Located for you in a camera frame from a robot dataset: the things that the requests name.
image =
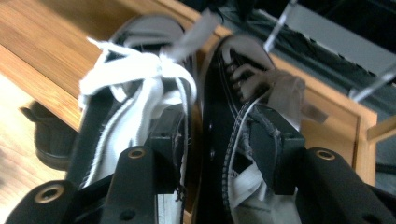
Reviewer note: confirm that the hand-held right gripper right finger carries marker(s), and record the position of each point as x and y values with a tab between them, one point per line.
277	149

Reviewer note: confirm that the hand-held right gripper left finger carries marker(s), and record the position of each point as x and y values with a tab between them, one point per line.
169	149

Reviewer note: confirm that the black and white canvas sneaker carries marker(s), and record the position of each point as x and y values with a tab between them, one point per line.
124	93
218	124

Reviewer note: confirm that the wooden shoe rack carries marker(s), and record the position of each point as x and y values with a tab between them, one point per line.
46	37

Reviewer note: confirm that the black shoe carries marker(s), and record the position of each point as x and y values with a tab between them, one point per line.
53	140

